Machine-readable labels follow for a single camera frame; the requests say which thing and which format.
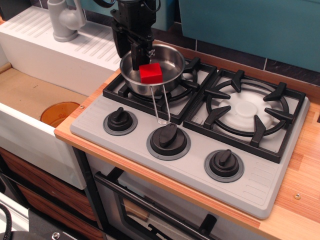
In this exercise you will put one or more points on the grey toy stove top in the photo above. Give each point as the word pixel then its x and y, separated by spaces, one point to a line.
pixel 254 193

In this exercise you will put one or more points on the black burner grate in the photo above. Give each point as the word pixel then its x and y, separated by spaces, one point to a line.
pixel 180 99
pixel 260 118

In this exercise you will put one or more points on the middle black stove knob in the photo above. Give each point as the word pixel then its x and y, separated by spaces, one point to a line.
pixel 168 143

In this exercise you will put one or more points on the black stove knob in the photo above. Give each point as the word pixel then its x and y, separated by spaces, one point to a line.
pixel 120 122
pixel 168 143
pixel 224 166

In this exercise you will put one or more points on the oven door with window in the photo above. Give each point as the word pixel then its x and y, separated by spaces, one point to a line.
pixel 144 211

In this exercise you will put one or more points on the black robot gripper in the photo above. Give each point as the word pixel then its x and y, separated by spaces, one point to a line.
pixel 132 29

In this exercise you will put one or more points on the black oven door handle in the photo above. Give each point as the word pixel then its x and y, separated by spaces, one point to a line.
pixel 202 233

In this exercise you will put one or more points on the wooden drawer fronts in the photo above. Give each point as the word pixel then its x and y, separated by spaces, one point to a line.
pixel 60 202

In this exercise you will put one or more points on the orange translucent plate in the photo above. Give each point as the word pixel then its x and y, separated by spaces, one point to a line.
pixel 55 114

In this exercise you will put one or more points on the red wooden cube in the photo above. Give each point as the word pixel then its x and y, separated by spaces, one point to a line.
pixel 151 73

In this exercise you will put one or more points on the white toy sink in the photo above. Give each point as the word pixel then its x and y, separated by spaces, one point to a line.
pixel 36 72

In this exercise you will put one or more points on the black left burner grate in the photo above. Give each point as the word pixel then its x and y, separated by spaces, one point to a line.
pixel 180 99

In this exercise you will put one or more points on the stainless steel pan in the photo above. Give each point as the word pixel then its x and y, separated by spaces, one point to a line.
pixel 172 64

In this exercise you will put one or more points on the right black stove knob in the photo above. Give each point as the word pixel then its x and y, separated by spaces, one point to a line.
pixel 224 166

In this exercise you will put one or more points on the left black stove knob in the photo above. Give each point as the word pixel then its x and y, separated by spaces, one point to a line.
pixel 120 122

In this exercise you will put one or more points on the black right burner grate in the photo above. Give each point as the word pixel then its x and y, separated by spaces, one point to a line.
pixel 260 118

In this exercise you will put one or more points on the grey toy faucet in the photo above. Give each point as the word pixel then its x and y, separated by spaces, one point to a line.
pixel 65 22

